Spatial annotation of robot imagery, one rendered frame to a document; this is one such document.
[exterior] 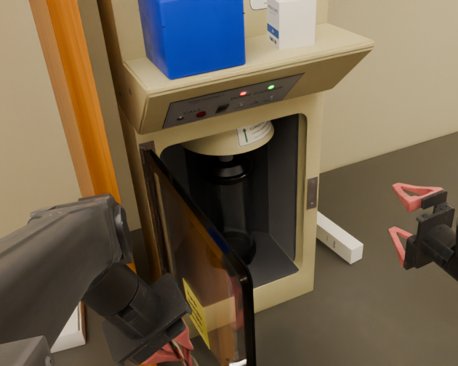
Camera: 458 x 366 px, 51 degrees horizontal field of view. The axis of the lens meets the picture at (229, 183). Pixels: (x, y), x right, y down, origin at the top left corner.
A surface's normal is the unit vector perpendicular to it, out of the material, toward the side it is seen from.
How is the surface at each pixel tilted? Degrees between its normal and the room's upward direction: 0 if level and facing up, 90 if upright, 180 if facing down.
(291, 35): 90
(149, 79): 0
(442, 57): 90
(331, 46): 0
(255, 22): 90
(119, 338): 25
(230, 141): 66
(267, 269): 0
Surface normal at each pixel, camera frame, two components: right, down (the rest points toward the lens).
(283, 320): -0.06, -0.84
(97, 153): 0.41, 0.47
